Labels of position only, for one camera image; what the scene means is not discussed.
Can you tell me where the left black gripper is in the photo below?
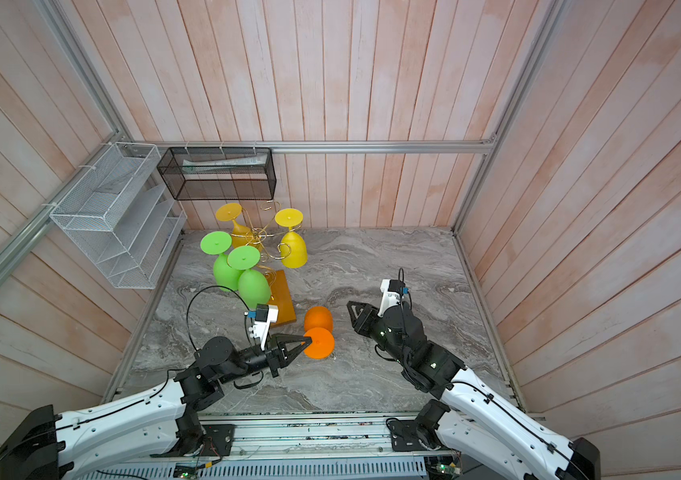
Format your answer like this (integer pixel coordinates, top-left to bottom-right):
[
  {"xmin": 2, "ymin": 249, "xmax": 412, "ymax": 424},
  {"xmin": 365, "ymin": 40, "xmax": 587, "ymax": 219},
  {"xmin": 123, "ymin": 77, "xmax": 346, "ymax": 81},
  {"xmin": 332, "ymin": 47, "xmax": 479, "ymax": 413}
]
[{"xmin": 216, "ymin": 332, "xmax": 312, "ymax": 385}]

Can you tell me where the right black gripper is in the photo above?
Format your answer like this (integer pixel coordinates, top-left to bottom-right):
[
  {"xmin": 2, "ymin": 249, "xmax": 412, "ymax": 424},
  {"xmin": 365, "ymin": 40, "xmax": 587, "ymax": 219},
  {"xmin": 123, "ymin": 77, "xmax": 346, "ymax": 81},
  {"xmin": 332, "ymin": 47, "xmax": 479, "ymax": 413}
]
[{"xmin": 349, "ymin": 300, "xmax": 414, "ymax": 371}]

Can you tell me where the orange wine glass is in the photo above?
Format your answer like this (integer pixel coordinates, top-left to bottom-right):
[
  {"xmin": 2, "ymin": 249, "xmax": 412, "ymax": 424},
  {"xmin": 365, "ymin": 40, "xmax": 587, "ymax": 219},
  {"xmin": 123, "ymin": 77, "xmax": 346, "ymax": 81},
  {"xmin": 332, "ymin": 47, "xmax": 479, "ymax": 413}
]
[{"xmin": 304, "ymin": 306, "xmax": 336, "ymax": 360}]

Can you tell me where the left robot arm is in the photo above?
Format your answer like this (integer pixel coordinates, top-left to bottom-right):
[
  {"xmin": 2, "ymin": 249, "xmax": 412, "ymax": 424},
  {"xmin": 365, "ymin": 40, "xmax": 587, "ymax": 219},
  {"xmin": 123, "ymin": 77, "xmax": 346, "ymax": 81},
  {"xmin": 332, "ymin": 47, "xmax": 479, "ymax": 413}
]
[{"xmin": 0, "ymin": 334, "xmax": 312, "ymax": 479}]

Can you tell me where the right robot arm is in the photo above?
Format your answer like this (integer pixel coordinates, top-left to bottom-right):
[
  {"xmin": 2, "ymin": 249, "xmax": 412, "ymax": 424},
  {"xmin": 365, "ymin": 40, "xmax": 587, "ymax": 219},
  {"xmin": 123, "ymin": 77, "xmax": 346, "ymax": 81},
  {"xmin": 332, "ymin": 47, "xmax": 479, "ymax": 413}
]
[{"xmin": 347, "ymin": 301, "xmax": 602, "ymax": 479}]

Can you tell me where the front green wine glass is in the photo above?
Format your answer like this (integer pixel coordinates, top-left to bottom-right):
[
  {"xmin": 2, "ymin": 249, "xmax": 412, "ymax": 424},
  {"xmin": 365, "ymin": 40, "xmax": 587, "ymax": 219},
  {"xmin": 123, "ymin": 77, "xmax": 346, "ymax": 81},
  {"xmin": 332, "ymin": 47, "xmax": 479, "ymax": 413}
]
[{"xmin": 228, "ymin": 245, "xmax": 272, "ymax": 310}]

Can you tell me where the green wine glass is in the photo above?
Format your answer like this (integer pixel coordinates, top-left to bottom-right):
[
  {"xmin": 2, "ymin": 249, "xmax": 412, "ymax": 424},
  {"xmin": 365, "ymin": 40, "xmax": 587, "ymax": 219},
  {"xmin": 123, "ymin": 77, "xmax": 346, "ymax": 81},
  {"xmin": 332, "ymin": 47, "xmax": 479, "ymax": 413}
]
[
  {"xmin": 200, "ymin": 231, "xmax": 242, "ymax": 291},
  {"xmin": 228, "ymin": 245, "xmax": 272, "ymax": 310}
]

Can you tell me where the amber yellow wine glass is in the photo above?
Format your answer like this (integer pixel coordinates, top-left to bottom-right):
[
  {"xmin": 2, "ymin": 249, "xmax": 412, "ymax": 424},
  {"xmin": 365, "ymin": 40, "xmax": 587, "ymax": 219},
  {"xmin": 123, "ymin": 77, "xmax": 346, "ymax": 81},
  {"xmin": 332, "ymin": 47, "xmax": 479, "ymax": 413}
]
[{"xmin": 216, "ymin": 203, "xmax": 262, "ymax": 251}]

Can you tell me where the rear green wine glass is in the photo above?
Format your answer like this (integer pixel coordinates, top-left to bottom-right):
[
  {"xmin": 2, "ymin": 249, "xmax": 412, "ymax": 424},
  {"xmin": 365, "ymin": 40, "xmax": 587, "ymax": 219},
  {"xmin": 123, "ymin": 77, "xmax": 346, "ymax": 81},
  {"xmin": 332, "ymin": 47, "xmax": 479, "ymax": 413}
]
[{"xmin": 200, "ymin": 231, "xmax": 242, "ymax": 291}]

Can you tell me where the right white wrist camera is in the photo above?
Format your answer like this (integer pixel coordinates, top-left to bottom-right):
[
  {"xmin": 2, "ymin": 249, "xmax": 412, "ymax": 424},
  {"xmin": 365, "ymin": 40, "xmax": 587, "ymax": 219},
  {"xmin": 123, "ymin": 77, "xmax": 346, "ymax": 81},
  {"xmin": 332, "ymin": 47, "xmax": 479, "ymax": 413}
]
[{"xmin": 378, "ymin": 279, "xmax": 408, "ymax": 317}]

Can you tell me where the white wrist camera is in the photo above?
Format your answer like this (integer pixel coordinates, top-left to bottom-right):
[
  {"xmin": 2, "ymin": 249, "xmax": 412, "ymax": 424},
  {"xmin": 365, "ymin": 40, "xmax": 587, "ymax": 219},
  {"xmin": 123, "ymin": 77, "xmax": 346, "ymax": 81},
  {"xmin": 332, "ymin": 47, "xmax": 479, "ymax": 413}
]
[
  {"xmin": 244, "ymin": 304, "xmax": 278, "ymax": 350},
  {"xmin": 378, "ymin": 279, "xmax": 408, "ymax": 317}
]

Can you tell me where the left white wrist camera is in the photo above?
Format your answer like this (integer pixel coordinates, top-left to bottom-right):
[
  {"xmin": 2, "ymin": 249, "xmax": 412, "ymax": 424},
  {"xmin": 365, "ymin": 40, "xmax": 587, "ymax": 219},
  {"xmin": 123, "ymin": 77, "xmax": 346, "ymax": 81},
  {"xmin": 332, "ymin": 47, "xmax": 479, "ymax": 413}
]
[{"xmin": 244, "ymin": 304, "xmax": 278, "ymax": 350}]

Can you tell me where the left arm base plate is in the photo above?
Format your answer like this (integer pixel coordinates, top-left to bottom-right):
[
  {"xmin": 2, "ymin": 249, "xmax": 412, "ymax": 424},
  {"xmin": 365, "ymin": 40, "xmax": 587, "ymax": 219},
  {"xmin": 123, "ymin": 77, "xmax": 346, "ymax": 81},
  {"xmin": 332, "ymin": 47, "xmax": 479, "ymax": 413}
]
[{"xmin": 152, "ymin": 423, "xmax": 236, "ymax": 458}]

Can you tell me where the gold wire wine glass rack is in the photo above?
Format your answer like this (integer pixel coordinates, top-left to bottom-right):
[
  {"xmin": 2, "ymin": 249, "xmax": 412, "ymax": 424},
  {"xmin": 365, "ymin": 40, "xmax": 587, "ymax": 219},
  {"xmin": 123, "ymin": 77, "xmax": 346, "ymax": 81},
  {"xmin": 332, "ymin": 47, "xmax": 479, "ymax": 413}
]
[{"xmin": 238, "ymin": 210, "xmax": 296, "ymax": 326}]

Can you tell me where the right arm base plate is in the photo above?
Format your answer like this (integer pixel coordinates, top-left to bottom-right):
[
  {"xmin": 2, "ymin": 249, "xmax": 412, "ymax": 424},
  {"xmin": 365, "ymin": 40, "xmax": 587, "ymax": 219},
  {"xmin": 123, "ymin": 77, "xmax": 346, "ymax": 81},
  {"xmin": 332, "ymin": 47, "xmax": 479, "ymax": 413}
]
[{"xmin": 386, "ymin": 417, "xmax": 449, "ymax": 452}]

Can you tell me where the aluminium frame rail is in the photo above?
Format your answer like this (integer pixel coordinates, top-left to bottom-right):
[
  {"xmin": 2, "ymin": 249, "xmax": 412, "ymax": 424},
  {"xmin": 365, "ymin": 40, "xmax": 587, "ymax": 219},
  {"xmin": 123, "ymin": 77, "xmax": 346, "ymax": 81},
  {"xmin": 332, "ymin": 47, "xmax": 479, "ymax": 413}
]
[{"xmin": 124, "ymin": 139, "xmax": 495, "ymax": 154}]

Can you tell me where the black mesh wall basket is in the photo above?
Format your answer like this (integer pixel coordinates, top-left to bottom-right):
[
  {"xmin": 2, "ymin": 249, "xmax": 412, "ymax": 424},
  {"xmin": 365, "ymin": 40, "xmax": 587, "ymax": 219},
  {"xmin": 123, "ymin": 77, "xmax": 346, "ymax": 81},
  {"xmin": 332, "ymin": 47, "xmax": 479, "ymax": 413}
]
[{"xmin": 158, "ymin": 146, "xmax": 278, "ymax": 202}]

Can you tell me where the white mesh wall shelf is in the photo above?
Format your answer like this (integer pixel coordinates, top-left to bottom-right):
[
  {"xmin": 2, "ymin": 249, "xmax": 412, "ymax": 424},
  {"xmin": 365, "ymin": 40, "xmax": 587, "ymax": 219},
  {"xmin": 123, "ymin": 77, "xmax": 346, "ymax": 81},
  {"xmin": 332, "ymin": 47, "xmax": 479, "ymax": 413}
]
[{"xmin": 50, "ymin": 142, "xmax": 186, "ymax": 290}]

